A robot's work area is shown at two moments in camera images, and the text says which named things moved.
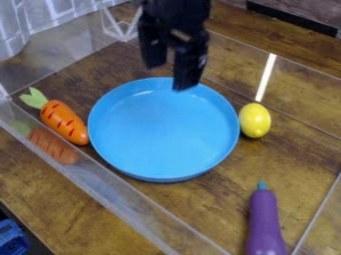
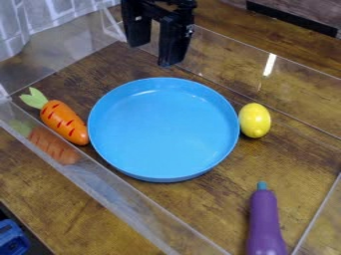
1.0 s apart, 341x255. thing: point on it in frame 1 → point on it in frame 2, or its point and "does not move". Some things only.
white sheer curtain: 25,17 does not move
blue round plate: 161,134 does not move
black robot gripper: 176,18 → 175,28
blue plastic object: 14,242 does not move
